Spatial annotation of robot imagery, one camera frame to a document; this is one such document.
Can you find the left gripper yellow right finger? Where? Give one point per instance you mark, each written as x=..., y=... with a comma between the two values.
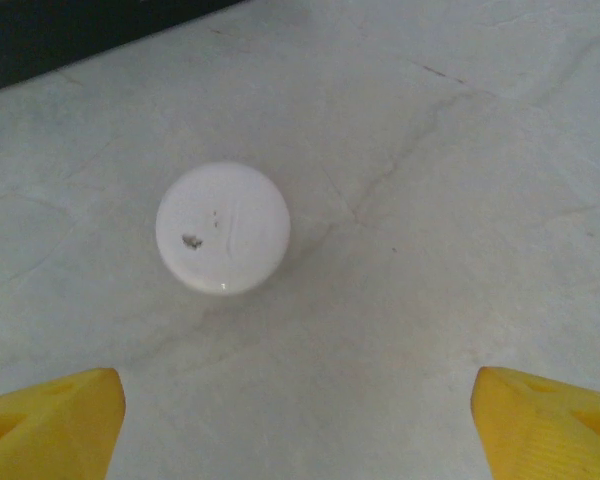
x=545, y=430

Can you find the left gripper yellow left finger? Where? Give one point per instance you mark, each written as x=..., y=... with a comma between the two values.
x=45, y=430

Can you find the round white earbud case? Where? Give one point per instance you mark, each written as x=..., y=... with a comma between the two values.
x=220, y=225

